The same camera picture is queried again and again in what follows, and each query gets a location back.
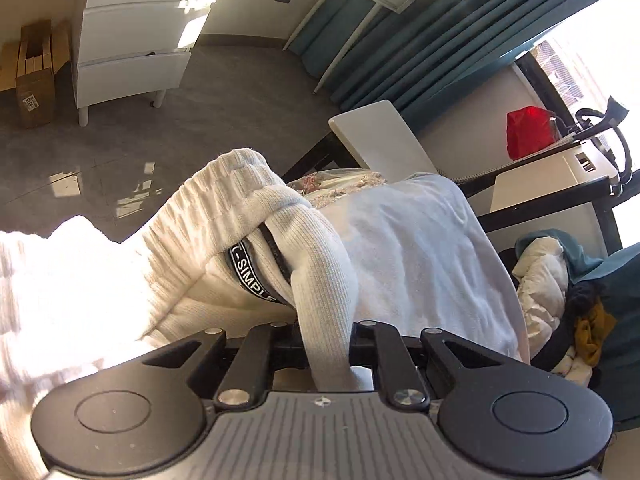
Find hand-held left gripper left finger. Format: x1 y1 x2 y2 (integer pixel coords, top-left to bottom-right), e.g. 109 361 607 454
142 322 304 407

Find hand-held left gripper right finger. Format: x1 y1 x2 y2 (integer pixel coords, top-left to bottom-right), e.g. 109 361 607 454
350 319 512 409

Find white knit pants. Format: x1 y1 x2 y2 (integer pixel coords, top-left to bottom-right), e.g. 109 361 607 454
0 147 377 480

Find pile of mixed clothes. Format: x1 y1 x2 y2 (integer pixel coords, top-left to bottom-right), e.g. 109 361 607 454
515 228 640 413

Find light blue cloth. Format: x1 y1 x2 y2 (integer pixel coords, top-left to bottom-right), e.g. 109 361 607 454
300 172 532 362

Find white down jacket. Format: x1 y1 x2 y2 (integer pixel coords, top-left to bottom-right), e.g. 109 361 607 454
512 235 595 387

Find floral lace cloth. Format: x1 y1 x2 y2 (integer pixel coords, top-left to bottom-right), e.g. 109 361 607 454
287 170 389 209

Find yellow cloth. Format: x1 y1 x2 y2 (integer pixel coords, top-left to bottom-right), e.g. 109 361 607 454
572 305 617 367

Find white chair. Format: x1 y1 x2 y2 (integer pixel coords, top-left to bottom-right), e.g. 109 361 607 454
327 99 441 184

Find white box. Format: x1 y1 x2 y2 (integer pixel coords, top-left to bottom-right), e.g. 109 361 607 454
487 140 624 217

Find red bag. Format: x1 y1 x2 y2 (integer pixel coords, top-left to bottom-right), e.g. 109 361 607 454
506 105 557 159

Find black flexible holder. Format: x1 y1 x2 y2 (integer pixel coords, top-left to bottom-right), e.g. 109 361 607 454
569 95 637 197

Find teal curtain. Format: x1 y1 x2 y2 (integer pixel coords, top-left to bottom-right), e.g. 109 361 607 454
289 0 640 127

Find cardboard box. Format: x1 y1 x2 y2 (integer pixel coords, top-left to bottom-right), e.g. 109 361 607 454
15 19 71 129

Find white drawer cabinet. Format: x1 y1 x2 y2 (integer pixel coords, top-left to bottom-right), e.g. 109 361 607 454
70 0 242 129

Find flat cardboard sheet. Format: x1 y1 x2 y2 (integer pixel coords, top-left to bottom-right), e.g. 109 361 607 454
0 41 22 92

